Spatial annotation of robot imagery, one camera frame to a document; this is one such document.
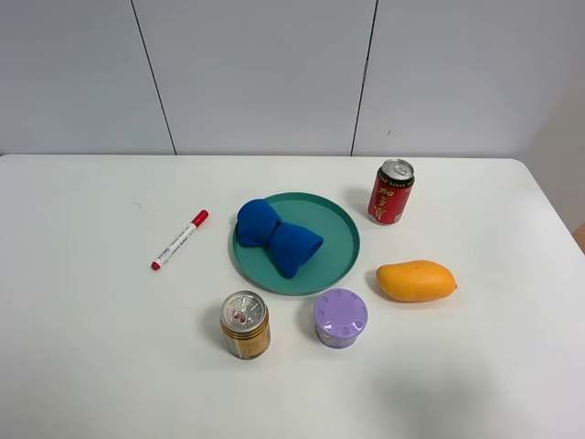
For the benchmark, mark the red drink can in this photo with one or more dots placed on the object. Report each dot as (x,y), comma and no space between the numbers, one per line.
(393,183)

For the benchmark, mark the blue folded cloth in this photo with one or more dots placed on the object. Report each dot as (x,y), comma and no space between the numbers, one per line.
(289,245)

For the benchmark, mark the teal round plate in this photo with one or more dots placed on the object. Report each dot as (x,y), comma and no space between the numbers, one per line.
(332,261)

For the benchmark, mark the purple lidded jar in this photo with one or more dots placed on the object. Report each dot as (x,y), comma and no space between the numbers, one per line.
(340,316)

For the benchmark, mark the gold drink can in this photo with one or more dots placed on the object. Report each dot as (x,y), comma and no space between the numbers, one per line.
(244,320)

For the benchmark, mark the yellow mango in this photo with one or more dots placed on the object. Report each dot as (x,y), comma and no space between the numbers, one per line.
(415,281)

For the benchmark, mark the red and white marker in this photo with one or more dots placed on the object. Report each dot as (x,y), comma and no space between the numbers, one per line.
(178,241)

